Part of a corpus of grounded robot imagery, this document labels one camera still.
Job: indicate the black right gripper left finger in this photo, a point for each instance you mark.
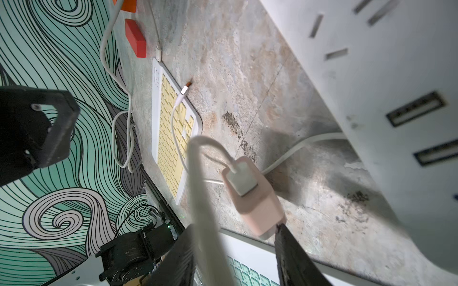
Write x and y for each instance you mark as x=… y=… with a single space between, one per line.
x=179 y=265

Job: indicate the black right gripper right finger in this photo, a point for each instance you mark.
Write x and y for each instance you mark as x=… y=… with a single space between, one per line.
x=295 y=267

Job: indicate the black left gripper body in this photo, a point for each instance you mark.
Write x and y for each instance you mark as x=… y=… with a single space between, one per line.
x=36 y=126

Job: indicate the pink charger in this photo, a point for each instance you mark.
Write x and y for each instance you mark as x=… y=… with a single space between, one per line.
x=254 y=198

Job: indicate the white power strip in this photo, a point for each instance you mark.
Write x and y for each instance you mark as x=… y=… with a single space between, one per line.
x=388 y=72

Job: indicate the red small box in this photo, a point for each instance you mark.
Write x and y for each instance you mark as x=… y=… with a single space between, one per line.
x=135 y=38

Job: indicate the orange small box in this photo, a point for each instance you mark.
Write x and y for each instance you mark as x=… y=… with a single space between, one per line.
x=129 y=6

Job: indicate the green wireless keyboard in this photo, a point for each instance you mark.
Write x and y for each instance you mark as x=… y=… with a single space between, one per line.
x=253 y=263

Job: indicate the yellow wireless keyboard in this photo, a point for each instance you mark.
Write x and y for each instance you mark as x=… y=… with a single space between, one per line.
x=173 y=123

